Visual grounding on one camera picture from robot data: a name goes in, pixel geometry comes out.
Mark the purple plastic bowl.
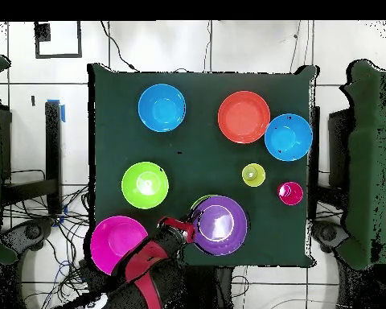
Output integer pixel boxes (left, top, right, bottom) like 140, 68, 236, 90
190, 195, 248, 258

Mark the green plastic bowl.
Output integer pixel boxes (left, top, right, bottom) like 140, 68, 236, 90
190, 194, 220, 210
121, 161, 170, 211

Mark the large magenta plastic bowl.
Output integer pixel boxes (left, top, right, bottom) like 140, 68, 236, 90
89, 215, 150, 277

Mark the yellow plastic cup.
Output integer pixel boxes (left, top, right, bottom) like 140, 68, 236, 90
241, 163, 267, 188

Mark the red plastic cup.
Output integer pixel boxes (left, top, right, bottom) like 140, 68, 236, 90
277, 180, 304, 206

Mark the orange plastic bowl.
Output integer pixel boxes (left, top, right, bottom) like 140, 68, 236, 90
217, 90, 272, 145

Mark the light blue plastic bowl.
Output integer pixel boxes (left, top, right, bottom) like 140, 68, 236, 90
138, 83, 187, 134
264, 113, 314, 163

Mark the dark green tablecloth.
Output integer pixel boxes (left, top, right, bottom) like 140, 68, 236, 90
88, 63, 318, 268

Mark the black metal stand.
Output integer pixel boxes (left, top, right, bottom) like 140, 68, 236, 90
1, 101, 64, 215
327, 109, 353, 210

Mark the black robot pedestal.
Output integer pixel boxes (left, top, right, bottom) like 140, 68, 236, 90
183, 266, 235, 309

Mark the tangle of floor cables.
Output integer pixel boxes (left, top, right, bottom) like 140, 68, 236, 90
1, 168, 94, 309

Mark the thin black cable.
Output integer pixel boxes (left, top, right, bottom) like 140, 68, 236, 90
203, 20, 213, 72
289, 20, 302, 74

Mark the black camera cable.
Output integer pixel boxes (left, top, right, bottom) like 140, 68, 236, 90
99, 20, 140, 72

